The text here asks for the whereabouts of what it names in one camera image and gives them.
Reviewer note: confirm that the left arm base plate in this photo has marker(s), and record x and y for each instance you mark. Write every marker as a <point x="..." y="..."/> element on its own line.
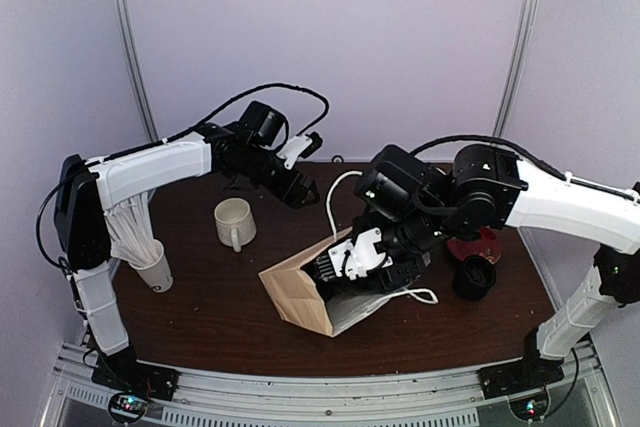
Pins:
<point x="143" y="380"/>

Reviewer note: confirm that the red patterned plate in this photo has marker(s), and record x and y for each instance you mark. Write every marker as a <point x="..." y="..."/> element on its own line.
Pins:
<point x="487" y="245"/>

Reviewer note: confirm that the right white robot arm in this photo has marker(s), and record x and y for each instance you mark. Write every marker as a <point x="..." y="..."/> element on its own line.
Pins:
<point x="412" y="207"/>

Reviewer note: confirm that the bundle of wrapped straws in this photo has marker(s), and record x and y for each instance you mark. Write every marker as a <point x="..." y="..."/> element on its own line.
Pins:
<point x="130" y="231"/>

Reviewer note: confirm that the brown paper takeout bag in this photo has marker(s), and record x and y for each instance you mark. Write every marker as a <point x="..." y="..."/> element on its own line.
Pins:
<point x="329" y="308"/>

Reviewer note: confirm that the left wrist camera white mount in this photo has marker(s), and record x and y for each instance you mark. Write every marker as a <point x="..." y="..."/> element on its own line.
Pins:
<point x="299" y="147"/>

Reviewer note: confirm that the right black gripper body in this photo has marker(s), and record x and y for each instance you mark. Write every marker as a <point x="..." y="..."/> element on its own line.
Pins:
<point x="400" y="277"/>

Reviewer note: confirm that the stack of black lids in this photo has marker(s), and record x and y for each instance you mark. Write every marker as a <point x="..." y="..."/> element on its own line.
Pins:
<point x="474" y="278"/>

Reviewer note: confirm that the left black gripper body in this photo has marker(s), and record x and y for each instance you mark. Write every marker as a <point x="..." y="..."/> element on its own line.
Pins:
<point x="283" y="189"/>

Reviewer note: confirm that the aluminium front rail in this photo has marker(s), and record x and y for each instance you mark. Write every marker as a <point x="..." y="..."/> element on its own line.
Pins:
<point x="452" y="397"/>

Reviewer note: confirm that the white cup holding straws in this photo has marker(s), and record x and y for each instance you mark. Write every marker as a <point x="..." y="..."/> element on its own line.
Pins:
<point x="156" y="275"/>

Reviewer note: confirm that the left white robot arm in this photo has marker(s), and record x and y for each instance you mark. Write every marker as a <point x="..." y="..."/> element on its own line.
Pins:
<point x="100" y="200"/>

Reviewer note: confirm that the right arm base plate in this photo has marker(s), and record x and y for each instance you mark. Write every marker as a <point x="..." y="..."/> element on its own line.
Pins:
<point x="518" y="376"/>

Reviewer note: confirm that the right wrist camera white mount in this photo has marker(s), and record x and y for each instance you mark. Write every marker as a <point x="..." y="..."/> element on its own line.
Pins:
<point x="351" y="260"/>

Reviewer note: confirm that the clear glass pitcher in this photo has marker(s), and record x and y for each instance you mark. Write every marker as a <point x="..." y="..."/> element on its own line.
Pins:
<point x="235" y="224"/>

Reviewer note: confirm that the left aluminium corner post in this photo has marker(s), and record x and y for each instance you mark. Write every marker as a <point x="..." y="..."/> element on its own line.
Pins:
<point x="134" y="69"/>

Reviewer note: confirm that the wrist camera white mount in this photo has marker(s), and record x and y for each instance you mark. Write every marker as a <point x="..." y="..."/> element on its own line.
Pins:
<point x="299" y="147"/>
<point x="351" y="260"/>

